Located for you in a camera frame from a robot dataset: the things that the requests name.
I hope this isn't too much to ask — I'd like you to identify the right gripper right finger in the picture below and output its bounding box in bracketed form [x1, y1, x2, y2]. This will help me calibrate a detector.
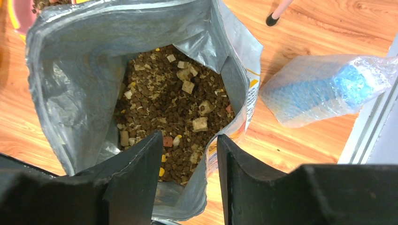
[217, 134, 398, 225]

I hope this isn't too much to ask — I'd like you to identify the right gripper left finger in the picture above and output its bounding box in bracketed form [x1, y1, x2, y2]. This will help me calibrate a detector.
[0, 131, 163, 225]

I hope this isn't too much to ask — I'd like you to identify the pet food bag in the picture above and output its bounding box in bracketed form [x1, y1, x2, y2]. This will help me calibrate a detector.
[26, 0, 263, 221]

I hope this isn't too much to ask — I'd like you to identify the pet food kibble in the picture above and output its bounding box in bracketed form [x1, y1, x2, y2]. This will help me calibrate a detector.
[114, 45, 235, 186]

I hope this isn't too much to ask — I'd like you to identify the yellow double pet feeder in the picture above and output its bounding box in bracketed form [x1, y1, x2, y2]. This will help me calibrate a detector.
[7, 0, 91, 43]

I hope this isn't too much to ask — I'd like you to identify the pink music stand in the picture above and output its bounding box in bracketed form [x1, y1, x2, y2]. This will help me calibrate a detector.
[266, 0, 293, 27]

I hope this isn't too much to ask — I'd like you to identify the pink bowl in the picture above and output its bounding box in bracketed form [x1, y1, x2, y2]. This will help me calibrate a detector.
[12, 0, 77, 35]

